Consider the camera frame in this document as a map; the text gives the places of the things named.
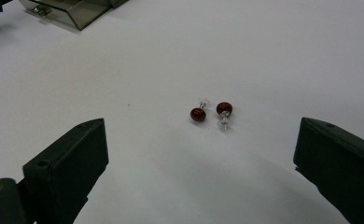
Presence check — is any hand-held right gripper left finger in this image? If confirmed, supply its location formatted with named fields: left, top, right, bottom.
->
left=22, top=118, right=110, bottom=224

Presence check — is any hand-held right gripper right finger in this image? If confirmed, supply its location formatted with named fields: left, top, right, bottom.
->
left=292, top=117, right=364, bottom=224

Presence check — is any dark red stud earring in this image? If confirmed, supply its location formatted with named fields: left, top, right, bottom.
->
left=216, top=101, right=234, bottom=131
left=189, top=97, right=210, bottom=123

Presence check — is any clear acrylic drawer box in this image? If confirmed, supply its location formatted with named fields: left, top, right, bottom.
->
left=18, top=0, right=130, bottom=32

